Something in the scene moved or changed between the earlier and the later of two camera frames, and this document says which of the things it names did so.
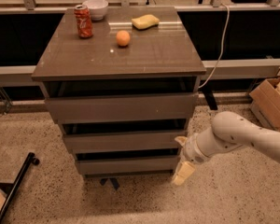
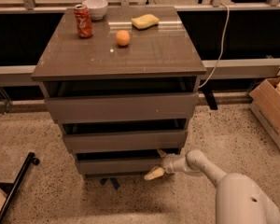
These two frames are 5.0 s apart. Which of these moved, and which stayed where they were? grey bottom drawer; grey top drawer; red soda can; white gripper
Moved: white gripper
Stayed: grey bottom drawer; grey top drawer; red soda can
